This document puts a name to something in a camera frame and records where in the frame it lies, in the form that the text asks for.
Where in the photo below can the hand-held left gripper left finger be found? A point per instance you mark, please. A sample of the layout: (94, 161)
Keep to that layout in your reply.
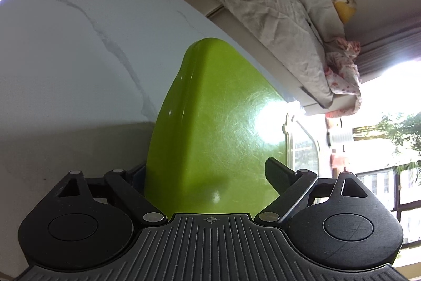
(139, 180)

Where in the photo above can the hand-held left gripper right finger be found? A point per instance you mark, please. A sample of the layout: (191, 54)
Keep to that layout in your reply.
(279, 175)

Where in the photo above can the green plastic tray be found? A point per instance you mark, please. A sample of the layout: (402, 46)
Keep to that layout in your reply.
(213, 119)

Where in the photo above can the white marble desktop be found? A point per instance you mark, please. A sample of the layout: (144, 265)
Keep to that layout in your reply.
(65, 70)

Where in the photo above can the dark framed window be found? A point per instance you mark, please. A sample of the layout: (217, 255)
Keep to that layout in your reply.
(394, 198)

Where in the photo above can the pink floral cloth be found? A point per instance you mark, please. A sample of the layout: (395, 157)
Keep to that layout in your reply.
(345, 77)

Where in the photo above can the green potted plant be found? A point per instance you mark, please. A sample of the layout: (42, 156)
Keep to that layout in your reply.
(401, 136)

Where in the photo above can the light curtain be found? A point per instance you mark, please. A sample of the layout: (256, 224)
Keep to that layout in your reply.
(388, 50)

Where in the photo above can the beige sofa with blanket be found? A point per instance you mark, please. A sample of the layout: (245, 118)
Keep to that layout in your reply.
(263, 4)

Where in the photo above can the white metal frame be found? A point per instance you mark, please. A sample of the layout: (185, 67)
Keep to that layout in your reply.
(289, 136)

